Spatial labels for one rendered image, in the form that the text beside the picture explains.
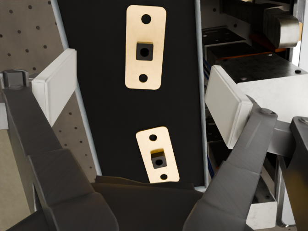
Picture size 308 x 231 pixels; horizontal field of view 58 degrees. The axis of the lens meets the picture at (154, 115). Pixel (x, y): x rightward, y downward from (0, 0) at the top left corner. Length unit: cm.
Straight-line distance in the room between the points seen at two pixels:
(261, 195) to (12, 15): 71
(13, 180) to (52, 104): 188
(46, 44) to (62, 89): 63
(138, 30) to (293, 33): 19
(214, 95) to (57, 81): 10
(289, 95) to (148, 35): 21
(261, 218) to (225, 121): 45
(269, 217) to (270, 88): 30
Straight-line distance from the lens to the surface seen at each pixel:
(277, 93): 40
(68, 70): 19
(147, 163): 35
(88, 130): 33
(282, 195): 67
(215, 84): 20
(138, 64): 29
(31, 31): 81
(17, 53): 84
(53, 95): 16
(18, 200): 214
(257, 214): 60
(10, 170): 199
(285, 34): 39
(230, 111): 16
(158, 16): 29
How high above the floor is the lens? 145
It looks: 64 degrees down
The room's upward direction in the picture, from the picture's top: 175 degrees clockwise
